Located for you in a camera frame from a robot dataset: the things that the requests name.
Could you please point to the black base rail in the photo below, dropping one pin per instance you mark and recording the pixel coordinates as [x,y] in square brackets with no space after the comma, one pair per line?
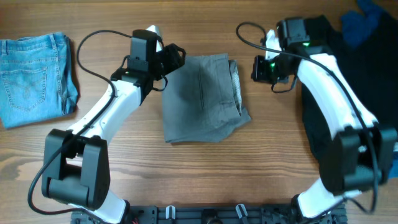
[266,214]

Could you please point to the black garment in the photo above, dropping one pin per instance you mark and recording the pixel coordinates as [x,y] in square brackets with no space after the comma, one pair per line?
[370,68]

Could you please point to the folded light blue jeans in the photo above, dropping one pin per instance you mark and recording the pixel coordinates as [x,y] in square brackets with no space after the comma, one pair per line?
[36,79]

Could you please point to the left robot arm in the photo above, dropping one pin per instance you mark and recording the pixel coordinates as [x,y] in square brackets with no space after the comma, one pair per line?
[76,163]

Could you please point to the grey shorts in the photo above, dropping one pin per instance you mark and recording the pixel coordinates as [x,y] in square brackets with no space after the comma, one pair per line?
[202,101]

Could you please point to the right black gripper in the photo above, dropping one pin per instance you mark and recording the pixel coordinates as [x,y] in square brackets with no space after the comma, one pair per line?
[258,70]

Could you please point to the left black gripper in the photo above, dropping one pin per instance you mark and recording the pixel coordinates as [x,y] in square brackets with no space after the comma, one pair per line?
[173,58]

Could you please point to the dark blue garment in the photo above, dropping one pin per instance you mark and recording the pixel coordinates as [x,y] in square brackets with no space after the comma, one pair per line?
[358,27]

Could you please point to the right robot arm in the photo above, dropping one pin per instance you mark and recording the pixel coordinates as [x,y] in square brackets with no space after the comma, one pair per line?
[360,154]

